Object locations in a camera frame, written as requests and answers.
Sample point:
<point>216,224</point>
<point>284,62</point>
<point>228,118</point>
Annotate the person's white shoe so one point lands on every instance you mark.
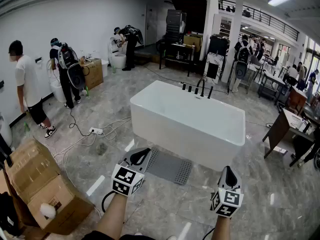
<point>172,238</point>
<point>138,233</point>

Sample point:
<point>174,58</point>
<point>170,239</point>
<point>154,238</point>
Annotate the person's right forearm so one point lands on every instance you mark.
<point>222,227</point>

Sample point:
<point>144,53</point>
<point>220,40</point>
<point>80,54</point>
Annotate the green bottle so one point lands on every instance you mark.
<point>87,91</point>
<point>26,128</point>
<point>114,69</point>

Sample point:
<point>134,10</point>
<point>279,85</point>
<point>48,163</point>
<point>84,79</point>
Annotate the white fluffy ball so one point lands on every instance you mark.
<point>47,210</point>

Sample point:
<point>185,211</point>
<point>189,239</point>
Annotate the black balcony railing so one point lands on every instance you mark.
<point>270,17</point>

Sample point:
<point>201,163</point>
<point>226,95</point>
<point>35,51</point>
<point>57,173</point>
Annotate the black box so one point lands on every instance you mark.
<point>218,45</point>

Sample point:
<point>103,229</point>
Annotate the black metal shelf table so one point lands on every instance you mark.
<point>175,54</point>

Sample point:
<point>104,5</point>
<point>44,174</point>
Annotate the white rounded fixture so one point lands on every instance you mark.
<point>5,131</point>

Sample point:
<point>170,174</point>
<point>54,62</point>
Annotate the grey perforated bath mat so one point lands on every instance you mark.
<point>167,166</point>

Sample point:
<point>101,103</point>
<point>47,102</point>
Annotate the chrome faucet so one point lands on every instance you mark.
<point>88,56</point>

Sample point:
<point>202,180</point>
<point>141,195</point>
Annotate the wall paper holder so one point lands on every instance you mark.
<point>38,60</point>

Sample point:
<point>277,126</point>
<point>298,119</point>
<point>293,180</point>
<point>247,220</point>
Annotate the black bag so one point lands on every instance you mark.
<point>8,214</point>

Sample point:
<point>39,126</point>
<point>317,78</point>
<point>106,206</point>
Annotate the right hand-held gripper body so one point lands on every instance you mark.
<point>228,201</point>

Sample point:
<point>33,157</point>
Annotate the black faucet knob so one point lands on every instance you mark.
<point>184,86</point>
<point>196,91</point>
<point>189,89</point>

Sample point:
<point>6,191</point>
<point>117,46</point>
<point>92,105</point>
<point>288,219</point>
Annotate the person's left forearm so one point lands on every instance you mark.
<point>113,214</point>

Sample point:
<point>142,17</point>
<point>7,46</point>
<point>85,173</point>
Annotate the white toilet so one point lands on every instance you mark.
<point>58,91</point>
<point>118,60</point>

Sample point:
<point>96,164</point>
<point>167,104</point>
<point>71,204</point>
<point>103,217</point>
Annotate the large crumpled cardboard box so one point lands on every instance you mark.
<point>37,174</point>

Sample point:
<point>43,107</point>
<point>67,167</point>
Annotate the white bathtub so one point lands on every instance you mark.
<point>187,134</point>

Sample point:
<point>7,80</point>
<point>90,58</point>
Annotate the marble pattern panel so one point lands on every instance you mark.
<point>212,61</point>

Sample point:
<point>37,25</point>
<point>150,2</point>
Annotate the white bin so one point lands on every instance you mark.
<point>105,67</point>

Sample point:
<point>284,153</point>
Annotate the brown cabinet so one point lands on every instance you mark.
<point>297,100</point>

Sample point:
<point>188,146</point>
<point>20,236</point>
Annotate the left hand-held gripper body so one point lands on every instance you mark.
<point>126,181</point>

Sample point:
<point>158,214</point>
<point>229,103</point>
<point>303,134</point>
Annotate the small cardboard box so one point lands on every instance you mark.
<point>94,72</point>

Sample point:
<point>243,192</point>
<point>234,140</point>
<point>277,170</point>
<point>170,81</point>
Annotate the person's left white shoe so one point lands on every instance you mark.
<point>138,233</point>

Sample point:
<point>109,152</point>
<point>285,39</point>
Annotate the black hand shower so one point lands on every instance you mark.
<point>210,92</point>

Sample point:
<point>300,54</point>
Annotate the small power strip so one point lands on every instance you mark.
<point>269,125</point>

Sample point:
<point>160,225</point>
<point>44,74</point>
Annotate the white power strip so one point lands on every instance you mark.
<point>96,131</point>

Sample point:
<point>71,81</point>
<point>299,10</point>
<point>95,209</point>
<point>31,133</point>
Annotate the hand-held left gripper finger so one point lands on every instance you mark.
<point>147,162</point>
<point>130,153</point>

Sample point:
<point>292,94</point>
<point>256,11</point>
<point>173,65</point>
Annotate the person's right white shoe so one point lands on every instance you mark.
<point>172,238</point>

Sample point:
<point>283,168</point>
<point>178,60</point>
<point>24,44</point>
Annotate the flat cardboard box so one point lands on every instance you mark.
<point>192,42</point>

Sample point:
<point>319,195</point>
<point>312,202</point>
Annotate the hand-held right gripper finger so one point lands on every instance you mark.
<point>221,182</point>
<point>239,184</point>

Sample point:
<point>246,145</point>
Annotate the white door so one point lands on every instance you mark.
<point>151,26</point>

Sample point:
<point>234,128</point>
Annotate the brown wooden desk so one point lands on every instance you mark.
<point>277,131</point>

